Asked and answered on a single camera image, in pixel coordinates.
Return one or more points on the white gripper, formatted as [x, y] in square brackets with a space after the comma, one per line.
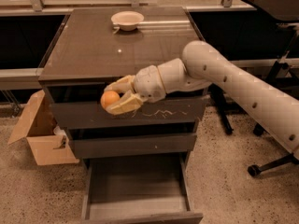
[149, 83]

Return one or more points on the orange fruit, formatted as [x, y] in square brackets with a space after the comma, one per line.
[109, 98]

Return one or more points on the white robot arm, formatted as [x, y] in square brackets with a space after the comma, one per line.
[199, 66]

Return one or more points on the top grey drawer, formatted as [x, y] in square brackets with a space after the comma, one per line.
[77, 106]

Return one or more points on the grey drawer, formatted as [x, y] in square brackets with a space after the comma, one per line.
[133, 140]
[146, 189]
[77, 106]

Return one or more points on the grey drawer cabinet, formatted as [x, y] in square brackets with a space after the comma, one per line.
[91, 49]

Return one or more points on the middle grey drawer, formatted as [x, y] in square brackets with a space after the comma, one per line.
[133, 140]

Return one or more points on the bottom grey drawer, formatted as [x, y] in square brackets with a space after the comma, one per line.
[146, 189]

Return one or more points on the white bowl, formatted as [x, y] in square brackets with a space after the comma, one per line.
[127, 20]

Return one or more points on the open cardboard box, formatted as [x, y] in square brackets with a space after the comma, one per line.
[48, 143]

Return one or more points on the black office chair base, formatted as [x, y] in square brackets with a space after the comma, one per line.
[265, 158]

